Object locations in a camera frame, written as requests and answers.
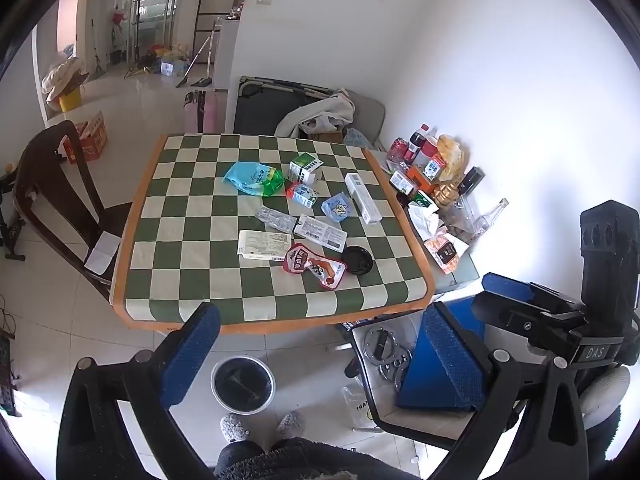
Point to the blue white box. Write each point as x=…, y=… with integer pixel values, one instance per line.
x=173, y=66

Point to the blue rice bag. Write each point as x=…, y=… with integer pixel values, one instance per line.
x=252, y=177

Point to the blue white snack packet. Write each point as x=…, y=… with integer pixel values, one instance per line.
x=336, y=208

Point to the black round lid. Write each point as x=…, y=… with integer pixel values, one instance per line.
x=357, y=260

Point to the grey cushion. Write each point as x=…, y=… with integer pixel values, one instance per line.
x=372, y=117

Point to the small blue milk carton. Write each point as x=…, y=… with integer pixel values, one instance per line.
x=302, y=195

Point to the pink suitcase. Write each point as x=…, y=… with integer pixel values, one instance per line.
x=202, y=110

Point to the white bedding pile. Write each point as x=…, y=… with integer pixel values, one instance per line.
x=62, y=74

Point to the black metal rack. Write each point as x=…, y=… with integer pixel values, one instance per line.
x=7, y=375

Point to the dark folding cot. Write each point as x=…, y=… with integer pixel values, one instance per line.
x=260, y=110

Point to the yellow snack bag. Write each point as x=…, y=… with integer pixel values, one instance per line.
x=455, y=155

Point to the dark wooden chair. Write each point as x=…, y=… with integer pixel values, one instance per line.
x=55, y=195

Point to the person's legs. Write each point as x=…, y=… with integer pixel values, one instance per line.
x=300, y=462

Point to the clear glass bottle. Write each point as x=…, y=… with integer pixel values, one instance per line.
x=487, y=220

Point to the orange box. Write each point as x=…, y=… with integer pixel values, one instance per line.
x=419, y=177

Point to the grey fuzzy slipper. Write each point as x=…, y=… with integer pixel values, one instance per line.
x=290, y=425
x=234, y=427

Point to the yellow bin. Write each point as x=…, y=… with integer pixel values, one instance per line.
x=70, y=101

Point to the cola bottle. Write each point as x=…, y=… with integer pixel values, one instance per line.
x=415, y=145

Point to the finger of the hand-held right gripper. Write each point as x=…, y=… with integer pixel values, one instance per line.
x=505, y=287
x=520, y=320

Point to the white clothes pile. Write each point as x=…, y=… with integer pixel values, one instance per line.
x=320, y=110

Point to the pile of groceries and bottles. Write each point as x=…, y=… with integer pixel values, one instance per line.
x=462, y=274

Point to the white crumpled tissue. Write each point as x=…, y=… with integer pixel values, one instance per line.
x=424, y=221

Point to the white labelled packet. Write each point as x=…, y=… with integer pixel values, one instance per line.
x=320, y=233

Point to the gold capped bottle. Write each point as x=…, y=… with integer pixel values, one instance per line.
x=446, y=194

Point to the black box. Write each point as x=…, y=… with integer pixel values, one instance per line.
x=471, y=180

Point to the round metal flange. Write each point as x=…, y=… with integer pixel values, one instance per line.
x=378, y=344
x=395, y=367

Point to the orange snack packet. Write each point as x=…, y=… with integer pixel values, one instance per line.
x=445, y=252

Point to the broom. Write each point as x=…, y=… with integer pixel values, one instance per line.
x=192, y=66

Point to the white jar with red lid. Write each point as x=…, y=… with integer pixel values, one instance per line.
x=434, y=160

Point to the green white carton box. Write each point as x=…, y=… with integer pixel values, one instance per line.
x=304, y=167

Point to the red cardboard box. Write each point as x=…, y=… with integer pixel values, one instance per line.
x=90, y=142

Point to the blue plastic stool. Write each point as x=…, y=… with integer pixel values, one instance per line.
x=467, y=312

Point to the small green box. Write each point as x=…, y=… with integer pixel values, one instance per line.
x=422, y=201

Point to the clear plastic bag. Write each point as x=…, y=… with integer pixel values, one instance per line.
x=357, y=406

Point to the long white box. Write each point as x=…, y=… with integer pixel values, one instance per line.
x=362, y=197

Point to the white printed paper packet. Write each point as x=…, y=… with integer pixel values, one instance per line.
x=262, y=245

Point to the white cabinet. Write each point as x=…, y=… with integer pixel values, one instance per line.
x=225, y=50

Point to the round bin with black bag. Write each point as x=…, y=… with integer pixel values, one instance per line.
x=243, y=385

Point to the green checkered tablecloth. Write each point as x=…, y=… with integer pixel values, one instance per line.
x=200, y=260

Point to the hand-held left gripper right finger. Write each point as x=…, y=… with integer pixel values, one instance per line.
x=450, y=360

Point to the black exercise machine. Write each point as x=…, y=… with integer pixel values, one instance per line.
x=10, y=210

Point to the red snack wrapper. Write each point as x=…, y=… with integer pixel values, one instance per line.
x=312, y=265

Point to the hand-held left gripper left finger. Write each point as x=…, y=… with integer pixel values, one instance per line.
x=192, y=355

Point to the silver blister pack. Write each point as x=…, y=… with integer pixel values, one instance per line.
x=274, y=220

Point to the black tray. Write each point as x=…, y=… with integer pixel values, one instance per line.
x=415, y=427

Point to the white paper sheet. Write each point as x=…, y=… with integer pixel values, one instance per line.
x=102, y=255

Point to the black coat rack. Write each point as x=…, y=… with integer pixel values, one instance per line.
x=136, y=25

